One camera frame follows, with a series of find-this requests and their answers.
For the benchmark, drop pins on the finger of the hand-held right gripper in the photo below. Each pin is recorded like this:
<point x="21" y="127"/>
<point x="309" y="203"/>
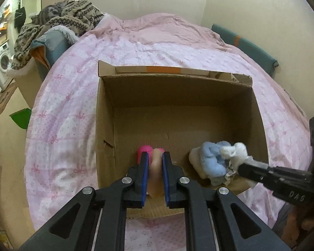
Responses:
<point x="256" y="163"/>
<point x="253" y="175"/>

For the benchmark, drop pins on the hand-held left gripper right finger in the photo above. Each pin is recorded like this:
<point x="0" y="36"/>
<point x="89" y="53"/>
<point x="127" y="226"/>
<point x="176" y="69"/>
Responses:
<point x="167" y="177"/>

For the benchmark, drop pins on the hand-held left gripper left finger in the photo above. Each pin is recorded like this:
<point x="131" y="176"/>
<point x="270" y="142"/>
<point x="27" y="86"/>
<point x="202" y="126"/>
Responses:
<point x="145" y="177"/>

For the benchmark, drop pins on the pink and peach squishy toy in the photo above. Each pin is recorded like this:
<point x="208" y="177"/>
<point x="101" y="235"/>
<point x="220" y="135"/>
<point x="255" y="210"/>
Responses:
<point x="157" y="172"/>

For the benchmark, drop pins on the white fluffy cloth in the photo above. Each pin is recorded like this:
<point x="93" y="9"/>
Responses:
<point x="236" y="150"/>

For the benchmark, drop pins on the white plush with blue trim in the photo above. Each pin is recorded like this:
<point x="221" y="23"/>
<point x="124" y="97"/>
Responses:
<point x="196" y="159"/>

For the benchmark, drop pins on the light blue fluffy plush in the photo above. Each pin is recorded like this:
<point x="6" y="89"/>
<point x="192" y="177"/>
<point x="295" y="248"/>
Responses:
<point x="212" y="162"/>

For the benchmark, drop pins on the cardboard box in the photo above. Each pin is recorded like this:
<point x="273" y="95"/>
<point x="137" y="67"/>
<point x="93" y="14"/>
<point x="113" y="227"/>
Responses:
<point x="178" y="120"/>

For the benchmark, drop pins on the person's right hand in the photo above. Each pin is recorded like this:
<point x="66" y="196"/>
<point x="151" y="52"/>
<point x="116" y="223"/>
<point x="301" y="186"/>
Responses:
<point x="303" y="222"/>

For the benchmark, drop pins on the person's right leg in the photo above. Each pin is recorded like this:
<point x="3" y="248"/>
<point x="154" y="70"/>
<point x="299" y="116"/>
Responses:
<point x="282" y="217"/>

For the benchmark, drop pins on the teal headboard with orange stripe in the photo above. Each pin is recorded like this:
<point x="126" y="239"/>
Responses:
<point x="248" y="47"/>

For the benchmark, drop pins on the pink patterned bedspread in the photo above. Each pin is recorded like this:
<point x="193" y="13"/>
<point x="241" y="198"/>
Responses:
<point x="159" y="44"/>

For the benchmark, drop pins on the green floor item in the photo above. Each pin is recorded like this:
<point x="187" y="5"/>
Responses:
<point x="21" y="119"/>

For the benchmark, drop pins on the patterned floor mat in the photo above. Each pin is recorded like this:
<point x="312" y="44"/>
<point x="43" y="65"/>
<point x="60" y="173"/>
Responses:
<point x="4" y="96"/>

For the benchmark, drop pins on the patterned knit blanket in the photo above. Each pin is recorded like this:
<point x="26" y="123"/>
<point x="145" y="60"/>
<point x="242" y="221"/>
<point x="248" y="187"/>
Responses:
<point x="76" y="13"/>

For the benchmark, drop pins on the white washing machine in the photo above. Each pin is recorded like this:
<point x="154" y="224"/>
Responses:
<point x="1" y="61"/>

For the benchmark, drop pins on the black hanging garment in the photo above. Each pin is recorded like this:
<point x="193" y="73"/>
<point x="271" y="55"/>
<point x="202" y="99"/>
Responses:
<point x="19" y="18"/>

